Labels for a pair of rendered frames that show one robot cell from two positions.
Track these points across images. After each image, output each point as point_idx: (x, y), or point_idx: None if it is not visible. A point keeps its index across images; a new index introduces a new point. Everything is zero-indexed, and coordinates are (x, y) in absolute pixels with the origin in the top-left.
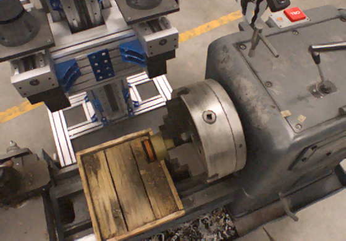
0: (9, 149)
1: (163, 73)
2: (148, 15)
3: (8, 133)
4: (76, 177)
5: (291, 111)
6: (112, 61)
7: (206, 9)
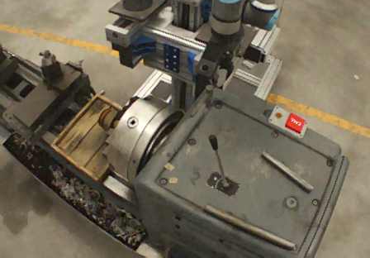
0: (76, 61)
1: None
2: None
3: (125, 69)
4: None
5: (175, 170)
6: (180, 60)
7: (351, 107)
